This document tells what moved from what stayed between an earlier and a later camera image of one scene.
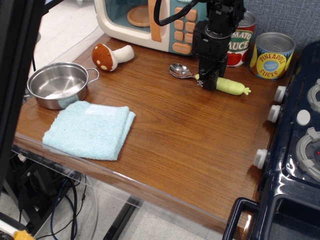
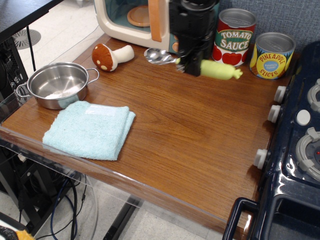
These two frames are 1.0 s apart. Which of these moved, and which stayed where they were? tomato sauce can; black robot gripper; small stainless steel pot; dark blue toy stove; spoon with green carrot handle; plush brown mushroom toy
Moved: spoon with green carrot handle; black robot gripper
Stayed: plush brown mushroom toy; dark blue toy stove; tomato sauce can; small stainless steel pot
